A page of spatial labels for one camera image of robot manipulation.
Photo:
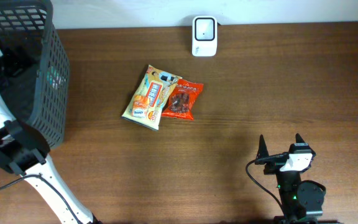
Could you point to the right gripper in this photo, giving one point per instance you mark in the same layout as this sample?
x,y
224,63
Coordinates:
x,y
273,167

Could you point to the red snack bag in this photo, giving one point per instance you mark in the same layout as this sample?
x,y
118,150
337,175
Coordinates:
x,y
182,100

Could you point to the orange tissue pack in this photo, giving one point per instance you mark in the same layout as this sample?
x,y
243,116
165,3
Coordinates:
x,y
140,106

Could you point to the yellow snack bag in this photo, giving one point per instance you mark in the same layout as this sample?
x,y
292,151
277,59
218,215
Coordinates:
x,y
158,86

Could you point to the green tissue pack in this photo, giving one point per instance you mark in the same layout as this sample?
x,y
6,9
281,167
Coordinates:
x,y
54,78

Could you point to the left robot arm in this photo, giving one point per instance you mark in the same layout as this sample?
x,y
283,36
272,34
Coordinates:
x,y
25,152

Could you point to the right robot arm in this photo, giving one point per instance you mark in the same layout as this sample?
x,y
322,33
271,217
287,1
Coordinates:
x,y
301,200

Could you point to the white barcode scanner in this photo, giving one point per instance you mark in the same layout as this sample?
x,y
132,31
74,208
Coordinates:
x,y
204,36

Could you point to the dark grey plastic basket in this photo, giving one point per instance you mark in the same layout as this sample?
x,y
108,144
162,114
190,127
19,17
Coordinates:
x,y
30,97

